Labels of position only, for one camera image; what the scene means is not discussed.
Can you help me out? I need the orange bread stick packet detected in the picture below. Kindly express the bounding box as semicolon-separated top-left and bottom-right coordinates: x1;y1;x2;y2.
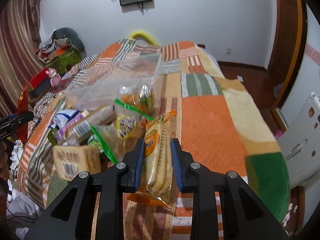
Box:
127;109;177;207

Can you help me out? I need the clear plastic storage bin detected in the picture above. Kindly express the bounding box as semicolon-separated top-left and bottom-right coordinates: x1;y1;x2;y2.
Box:
64;52;163;140

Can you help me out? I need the blue white chip bag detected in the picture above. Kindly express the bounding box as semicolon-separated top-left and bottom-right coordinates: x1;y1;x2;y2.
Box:
48;109;80;129

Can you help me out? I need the green orange meatball snack packet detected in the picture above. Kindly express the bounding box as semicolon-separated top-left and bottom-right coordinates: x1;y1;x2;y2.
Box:
138;85;155;112

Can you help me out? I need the left hand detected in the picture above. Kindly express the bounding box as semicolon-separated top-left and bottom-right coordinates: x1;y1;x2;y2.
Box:
0;141;10;181

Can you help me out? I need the red black box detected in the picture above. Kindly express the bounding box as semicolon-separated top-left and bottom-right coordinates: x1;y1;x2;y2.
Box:
26;67;51;99

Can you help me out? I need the brown cracker packet with barcode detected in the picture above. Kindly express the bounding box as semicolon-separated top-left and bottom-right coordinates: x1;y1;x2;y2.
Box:
53;145;101;181

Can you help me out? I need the pink plush toy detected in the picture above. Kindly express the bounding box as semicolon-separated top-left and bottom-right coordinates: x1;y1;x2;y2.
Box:
46;68;61;88

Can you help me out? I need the striped red curtain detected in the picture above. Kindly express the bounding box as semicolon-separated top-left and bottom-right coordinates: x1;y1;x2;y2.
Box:
1;0;43;117

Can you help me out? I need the purple biscuit sleeve packet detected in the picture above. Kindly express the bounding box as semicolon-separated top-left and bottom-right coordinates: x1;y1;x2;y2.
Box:
56;105;116;145

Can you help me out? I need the green printed bag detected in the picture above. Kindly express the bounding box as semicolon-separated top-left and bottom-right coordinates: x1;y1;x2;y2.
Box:
52;48;81;74

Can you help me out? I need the patchwork striped bed blanket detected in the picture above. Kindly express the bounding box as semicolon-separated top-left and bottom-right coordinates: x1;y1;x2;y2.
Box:
17;39;290;239

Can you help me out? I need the yellow curved tube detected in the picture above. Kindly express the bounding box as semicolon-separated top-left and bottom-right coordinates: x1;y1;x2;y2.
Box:
129;30;158;46

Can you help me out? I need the brown wooden door frame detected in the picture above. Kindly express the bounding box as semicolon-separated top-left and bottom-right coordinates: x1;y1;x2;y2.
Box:
267;0;308;131

